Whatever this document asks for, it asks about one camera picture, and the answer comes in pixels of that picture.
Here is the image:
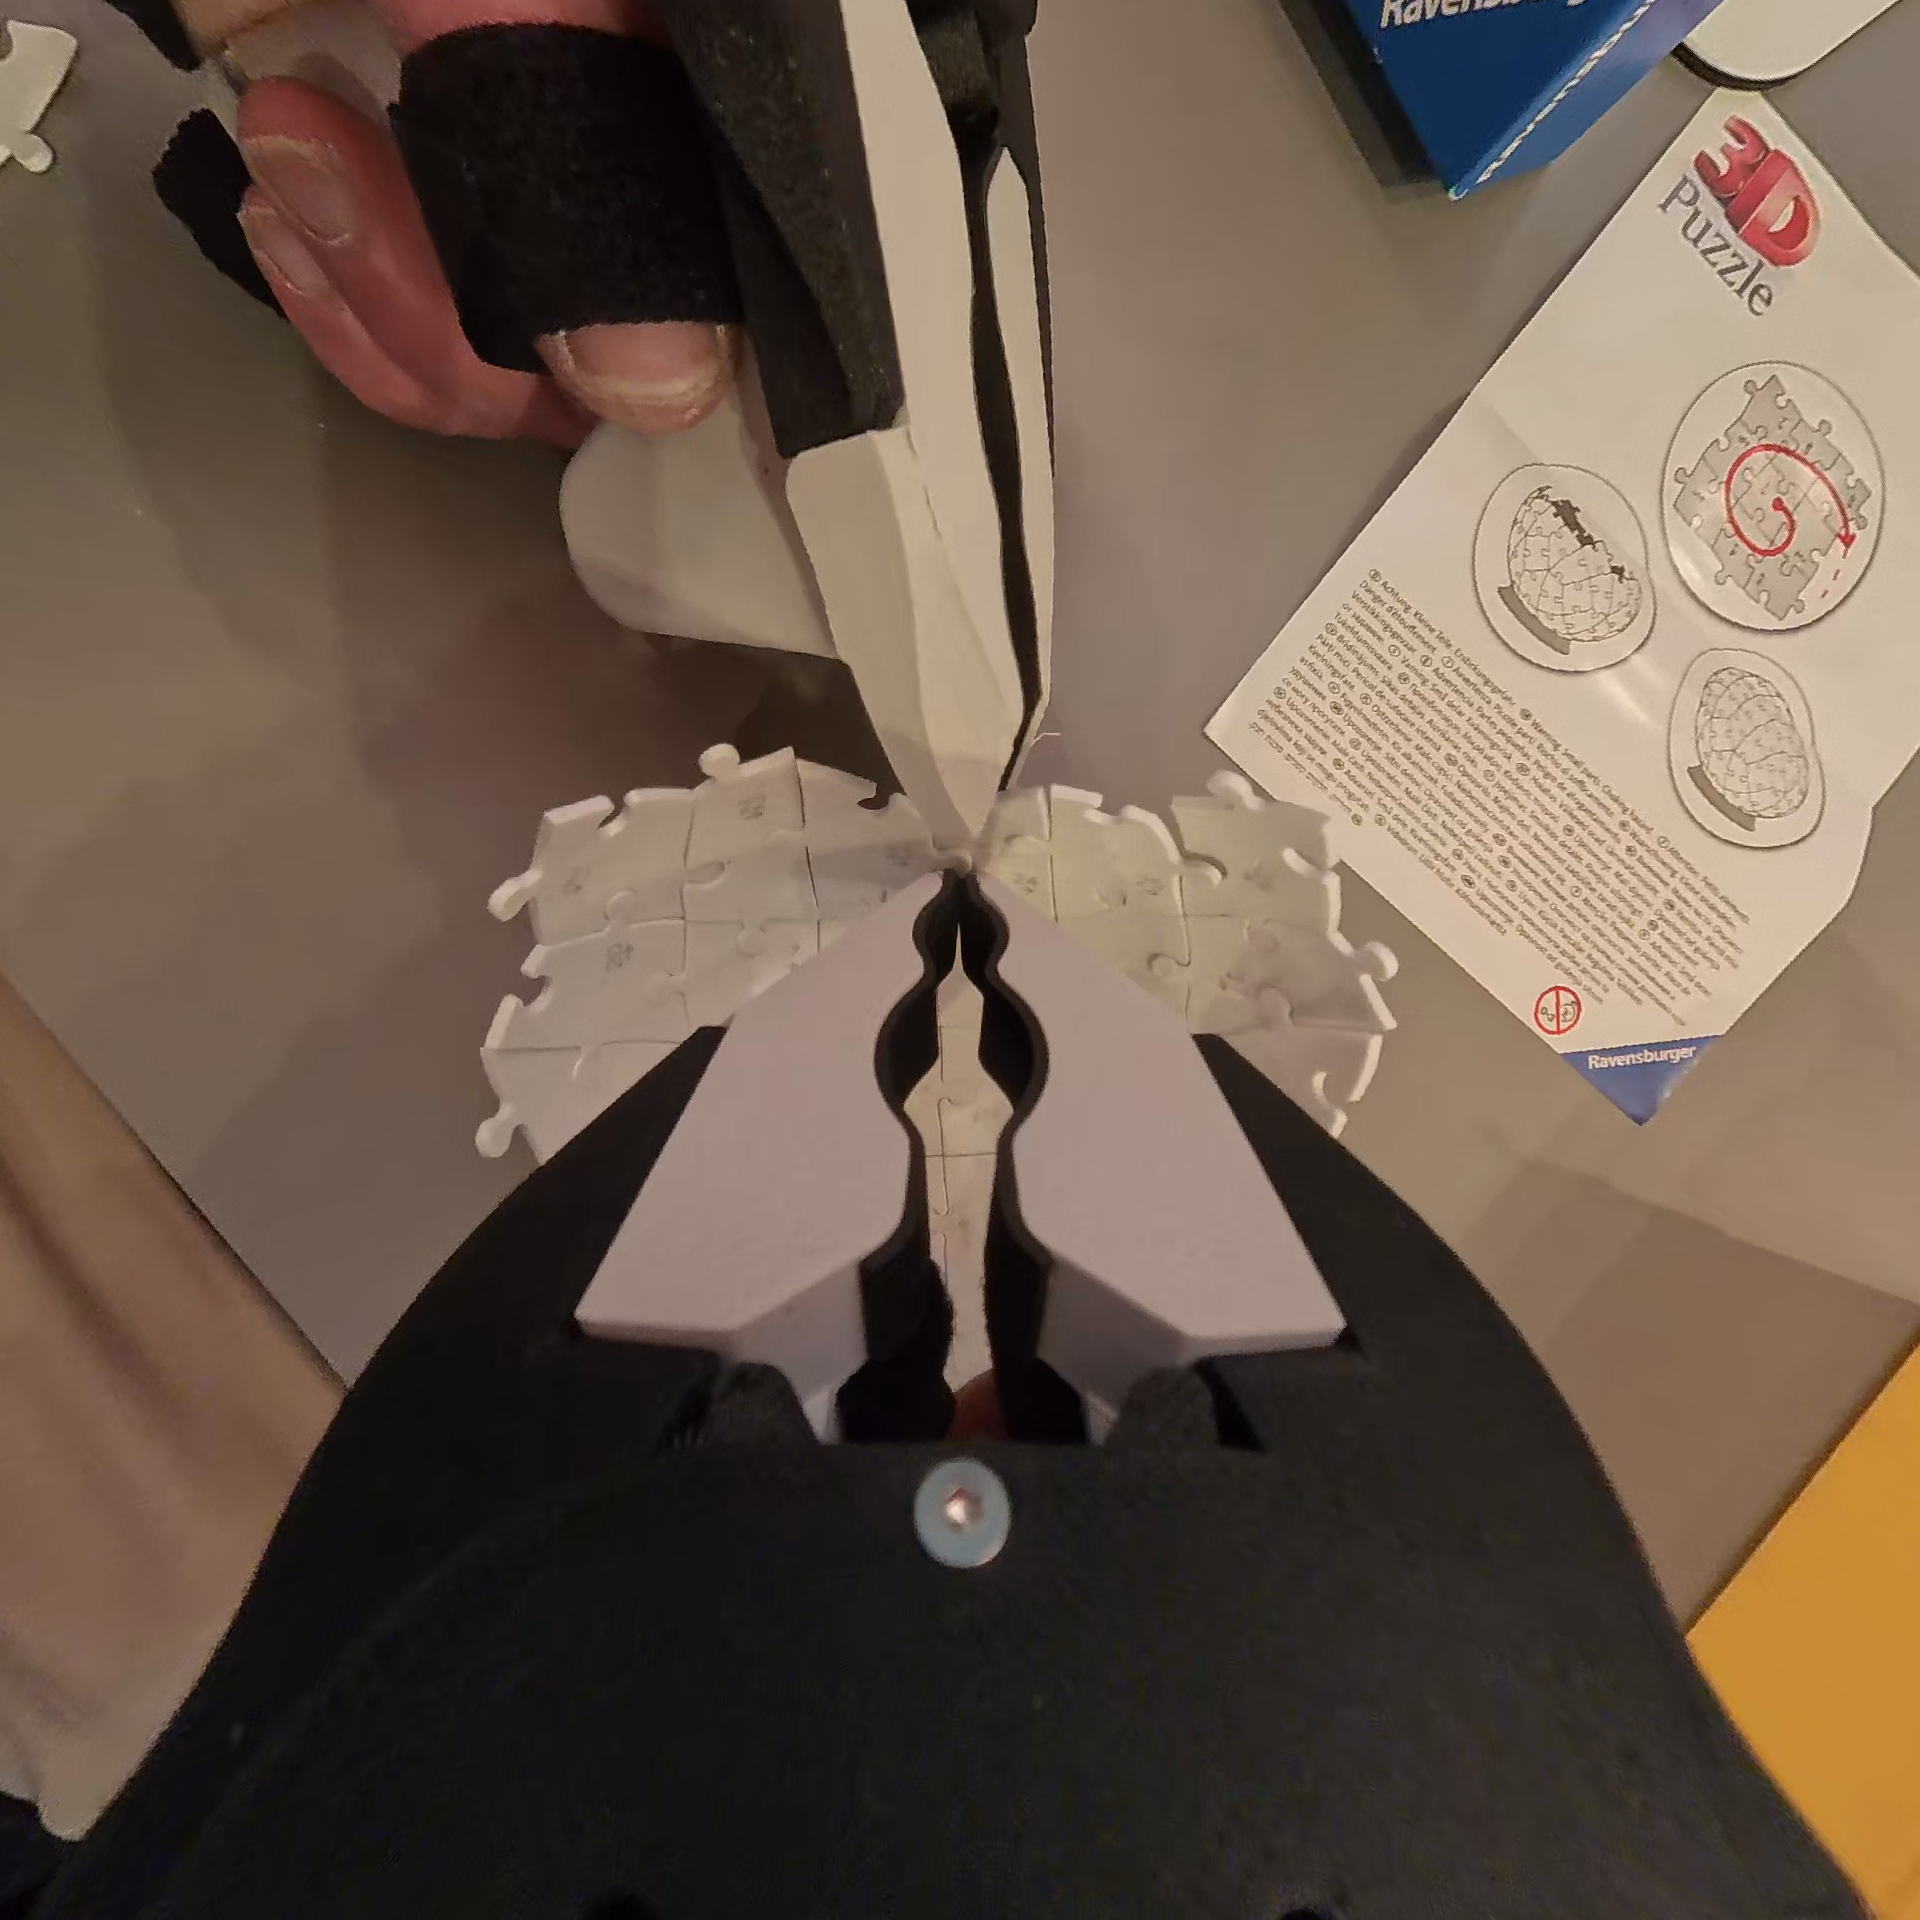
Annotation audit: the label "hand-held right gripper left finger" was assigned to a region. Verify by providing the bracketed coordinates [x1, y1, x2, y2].
[574, 866, 966, 1434]

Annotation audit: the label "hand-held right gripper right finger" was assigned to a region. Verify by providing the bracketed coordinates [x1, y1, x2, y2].
[966, 870, 1347, 1429]

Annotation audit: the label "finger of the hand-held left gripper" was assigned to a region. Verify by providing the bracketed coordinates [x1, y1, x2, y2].
[783, 0, 1025, 846]
[982, 0, 1062, 783]

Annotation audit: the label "partly built white puzzle ball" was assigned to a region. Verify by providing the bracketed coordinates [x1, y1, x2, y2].
[476, 744, 1400, 1248]

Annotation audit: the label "blue puzzle box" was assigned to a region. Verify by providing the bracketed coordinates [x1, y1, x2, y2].
[1281, 0, 1727, 195]

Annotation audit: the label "person's left hand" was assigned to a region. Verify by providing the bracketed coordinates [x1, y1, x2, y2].
[168, 0, 747, 448]

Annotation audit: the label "folded paper instruction leaflet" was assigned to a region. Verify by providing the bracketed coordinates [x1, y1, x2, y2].
[1204, 90, 1920, 1128]

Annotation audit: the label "person's beige trousers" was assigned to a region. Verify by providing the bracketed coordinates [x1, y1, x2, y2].
[0, 974, 349, 1848]

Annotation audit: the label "scattered loose jigsaw pieces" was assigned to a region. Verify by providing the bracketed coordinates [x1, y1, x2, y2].
[0, 22, 79, 173]

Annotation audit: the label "yellow panel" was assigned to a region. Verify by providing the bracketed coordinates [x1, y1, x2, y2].
[1681, 1387, 1920, 1920]

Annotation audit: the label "white display stand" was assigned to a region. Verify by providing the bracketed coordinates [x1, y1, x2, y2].
[1672, 0, 1908, 75]

